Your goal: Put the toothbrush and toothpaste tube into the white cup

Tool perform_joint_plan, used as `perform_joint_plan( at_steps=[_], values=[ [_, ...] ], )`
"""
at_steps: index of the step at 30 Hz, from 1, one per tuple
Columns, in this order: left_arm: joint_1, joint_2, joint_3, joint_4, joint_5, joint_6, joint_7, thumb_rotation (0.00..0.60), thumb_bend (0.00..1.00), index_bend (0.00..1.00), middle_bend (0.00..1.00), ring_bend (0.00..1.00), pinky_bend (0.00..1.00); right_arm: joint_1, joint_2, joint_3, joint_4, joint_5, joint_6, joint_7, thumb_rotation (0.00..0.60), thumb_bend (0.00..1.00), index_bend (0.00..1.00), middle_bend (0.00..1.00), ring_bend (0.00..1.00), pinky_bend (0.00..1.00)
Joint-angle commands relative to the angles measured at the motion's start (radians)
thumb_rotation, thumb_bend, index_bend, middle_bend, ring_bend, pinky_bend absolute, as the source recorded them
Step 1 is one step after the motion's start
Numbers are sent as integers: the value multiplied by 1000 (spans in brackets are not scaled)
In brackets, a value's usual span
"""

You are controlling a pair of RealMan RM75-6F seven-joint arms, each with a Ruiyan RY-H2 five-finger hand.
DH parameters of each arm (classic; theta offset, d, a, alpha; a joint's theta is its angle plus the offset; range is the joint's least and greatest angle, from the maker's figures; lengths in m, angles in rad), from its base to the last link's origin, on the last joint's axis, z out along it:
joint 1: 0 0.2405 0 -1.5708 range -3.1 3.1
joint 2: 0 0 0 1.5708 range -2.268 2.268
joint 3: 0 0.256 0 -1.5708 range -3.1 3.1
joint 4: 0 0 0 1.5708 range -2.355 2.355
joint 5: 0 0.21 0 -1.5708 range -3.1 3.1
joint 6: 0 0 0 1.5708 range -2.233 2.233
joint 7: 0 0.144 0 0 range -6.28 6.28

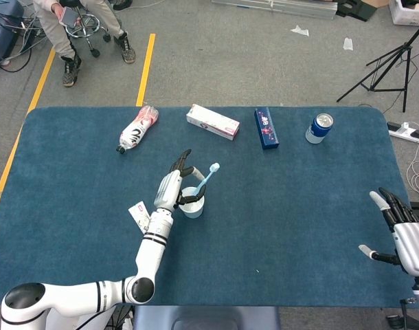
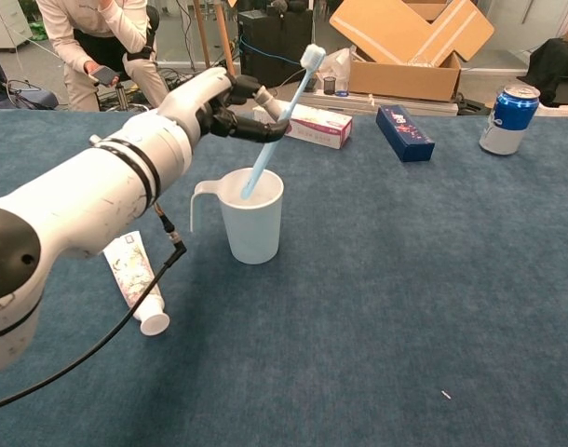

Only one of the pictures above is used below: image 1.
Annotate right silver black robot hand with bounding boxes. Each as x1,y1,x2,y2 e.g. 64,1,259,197
359,187,419,276

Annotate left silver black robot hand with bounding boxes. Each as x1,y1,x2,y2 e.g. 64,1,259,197
153,148,207,211

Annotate white cup with handle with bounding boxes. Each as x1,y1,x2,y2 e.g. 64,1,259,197
178,186,206,219

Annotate white floral toothpaste tube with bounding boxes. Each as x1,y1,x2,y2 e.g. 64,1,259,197
128,201,152,238

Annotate light blue toothbrush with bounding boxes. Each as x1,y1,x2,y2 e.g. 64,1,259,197
187,162,221,204

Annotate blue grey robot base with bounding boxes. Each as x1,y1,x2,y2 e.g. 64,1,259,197
132,305,281,330

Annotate white pink toothpaste box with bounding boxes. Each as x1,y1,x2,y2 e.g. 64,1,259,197
185,103,241,142

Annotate dark blue carton box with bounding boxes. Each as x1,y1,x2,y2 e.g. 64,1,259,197
253,107,280,151

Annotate white plastic bin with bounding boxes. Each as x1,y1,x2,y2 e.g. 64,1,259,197
387,0,419,27

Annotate plastic bottle with black cap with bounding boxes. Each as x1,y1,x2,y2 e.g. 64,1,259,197
115,105,160,155

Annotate blue table mat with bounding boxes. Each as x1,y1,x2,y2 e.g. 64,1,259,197
0,105,419,307

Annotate white power strip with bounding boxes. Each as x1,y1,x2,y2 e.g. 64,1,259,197
387,120,419,144

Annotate yellow floor tape strip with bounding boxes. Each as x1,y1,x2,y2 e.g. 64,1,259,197
135,33,157,107
0,46,56,224

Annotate blue white drink can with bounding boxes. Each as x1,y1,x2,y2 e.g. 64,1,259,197
305,113,335,144

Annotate chrome wheeled stool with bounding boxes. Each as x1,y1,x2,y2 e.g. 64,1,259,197
65,6,111,58

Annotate white robot body cover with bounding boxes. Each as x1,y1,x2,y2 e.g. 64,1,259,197
46,305,117,330

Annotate black tripod stand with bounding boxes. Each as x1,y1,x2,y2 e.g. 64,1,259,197
336,15,419,113

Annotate seated person in beige clothes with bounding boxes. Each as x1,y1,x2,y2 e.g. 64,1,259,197
19,0,137,88

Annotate smartphone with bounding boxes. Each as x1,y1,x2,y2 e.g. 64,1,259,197
58,6,79,28

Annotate aluminium profile beams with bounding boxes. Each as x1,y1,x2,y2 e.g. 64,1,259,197
211,0,337,20

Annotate dark blue machine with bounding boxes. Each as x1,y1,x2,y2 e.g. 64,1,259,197
0,0,25,66

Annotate right arm wrist cable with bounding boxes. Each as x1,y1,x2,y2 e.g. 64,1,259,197
398,298,416,330

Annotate white coiled cable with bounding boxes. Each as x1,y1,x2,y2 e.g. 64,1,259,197
406,122,419,199

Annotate tangled cable bundle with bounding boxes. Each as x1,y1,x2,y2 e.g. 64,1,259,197
0,10,49,73

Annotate black bracket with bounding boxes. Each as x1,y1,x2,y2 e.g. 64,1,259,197
335,0,378,22

